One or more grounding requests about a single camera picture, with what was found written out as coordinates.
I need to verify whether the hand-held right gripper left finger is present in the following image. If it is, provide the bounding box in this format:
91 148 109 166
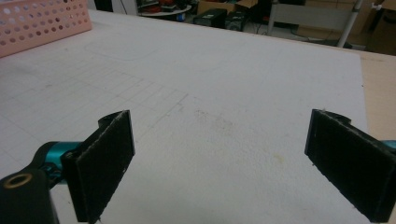
61 109 136 224

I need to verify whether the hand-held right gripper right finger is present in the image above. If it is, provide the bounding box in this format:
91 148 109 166
304 108 396 223

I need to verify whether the pink plastic basket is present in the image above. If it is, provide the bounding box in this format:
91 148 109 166
0 0 93 59

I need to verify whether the white foam grid mat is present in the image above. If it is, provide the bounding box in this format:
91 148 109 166
0 9 370 224

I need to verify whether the white metal stand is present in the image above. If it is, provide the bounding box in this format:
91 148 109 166
266 0 364 49

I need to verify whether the round white table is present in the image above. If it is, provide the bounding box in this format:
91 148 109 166
138 4 192 17

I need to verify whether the black computer tower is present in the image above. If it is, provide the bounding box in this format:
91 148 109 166
192 7 228 29
224 11 248 32

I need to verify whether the small cardboard box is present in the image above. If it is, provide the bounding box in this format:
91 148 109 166
197 0 259 15

